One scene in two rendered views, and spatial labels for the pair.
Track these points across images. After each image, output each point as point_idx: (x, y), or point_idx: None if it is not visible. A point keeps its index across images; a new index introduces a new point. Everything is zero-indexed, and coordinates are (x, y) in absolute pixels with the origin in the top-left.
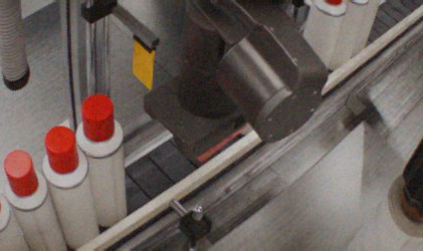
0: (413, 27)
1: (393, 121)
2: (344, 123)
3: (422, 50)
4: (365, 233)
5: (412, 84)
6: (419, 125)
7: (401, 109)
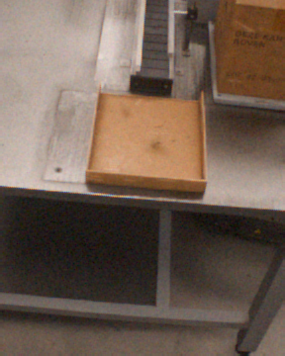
0: (139, 24)
1: None
2: None
3: (125, 41)
4: None
5: (115, 17)
6: (95, 1)
7: (111, 2)
